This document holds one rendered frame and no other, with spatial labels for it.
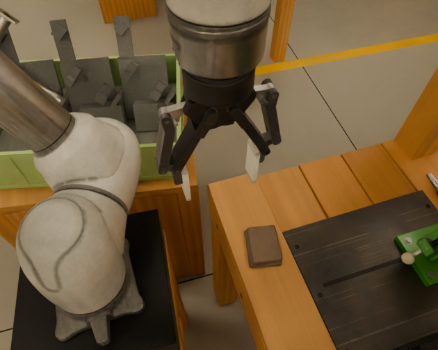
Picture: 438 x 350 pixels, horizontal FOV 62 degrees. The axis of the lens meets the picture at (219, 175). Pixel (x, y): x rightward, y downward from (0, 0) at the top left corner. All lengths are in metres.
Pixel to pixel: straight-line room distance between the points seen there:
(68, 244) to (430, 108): 0.93
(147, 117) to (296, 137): 1.35
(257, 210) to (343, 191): 0.26
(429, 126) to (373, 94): 1.69
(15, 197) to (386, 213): 1.08
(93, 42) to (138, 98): 2.01
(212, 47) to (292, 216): 0.74
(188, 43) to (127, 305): 0.61
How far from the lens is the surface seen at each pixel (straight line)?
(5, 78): 0.70
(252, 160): 0.51
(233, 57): 0.32
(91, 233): 0.64
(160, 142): 0.43
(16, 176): 1.24
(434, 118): 1.12
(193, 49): 0.32
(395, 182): 1.15
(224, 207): 0.97
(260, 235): 0.90
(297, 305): 0.89
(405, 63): 3.18
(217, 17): 0.30
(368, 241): 1.00
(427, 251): 0.93
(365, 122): 2.58
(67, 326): 0.85
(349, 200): 1.07
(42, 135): 0.72
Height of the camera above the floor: 1.74
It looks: 55 degrees down
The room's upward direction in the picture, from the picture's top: straight up
